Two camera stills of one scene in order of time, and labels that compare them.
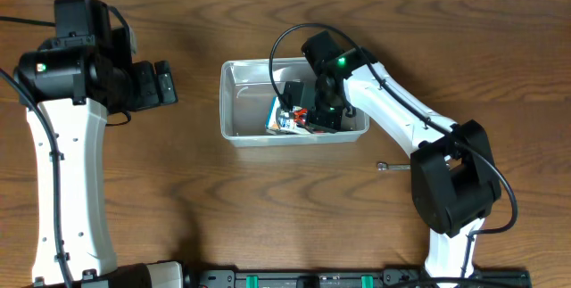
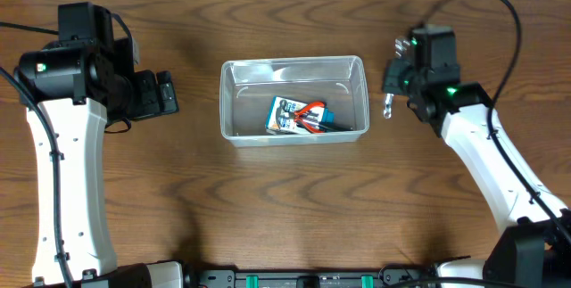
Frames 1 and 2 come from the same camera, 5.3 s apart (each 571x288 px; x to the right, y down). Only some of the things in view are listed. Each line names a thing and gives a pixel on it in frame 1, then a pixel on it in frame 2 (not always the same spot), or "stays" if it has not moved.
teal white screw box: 284,121 stays
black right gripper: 321,123 to 390,84
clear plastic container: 245,91 stays
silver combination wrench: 384,166 to 401,45
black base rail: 355,278 stays
